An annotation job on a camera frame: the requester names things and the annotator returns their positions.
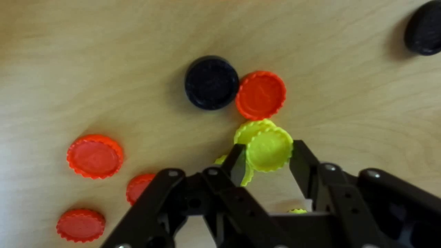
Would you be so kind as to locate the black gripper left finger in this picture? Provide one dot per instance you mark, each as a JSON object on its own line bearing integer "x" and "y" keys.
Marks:
{"x": 183, "y": 211}

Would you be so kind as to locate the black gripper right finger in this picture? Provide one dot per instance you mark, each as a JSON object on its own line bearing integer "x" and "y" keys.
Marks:
{"x": 367, "y": 207}

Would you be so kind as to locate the yellow plastic chip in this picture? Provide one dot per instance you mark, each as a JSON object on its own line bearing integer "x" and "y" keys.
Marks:
{"x": 269, "y": 149}
{"x": 250, "y": 131}
{"x": 248, "y": 176}

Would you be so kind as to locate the red plastic chip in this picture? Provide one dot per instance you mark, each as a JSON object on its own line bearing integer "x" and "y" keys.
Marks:
{"x": 261, "y": 95}
{"x": 95, "y": 156}
{"x": 138, "y": 187}
{"x": 80, "y": 225}

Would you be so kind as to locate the black plastic chip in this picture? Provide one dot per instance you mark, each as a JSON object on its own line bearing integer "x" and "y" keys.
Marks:
{"x": 211, "y": 83}
{"x": 425, "y": 28}

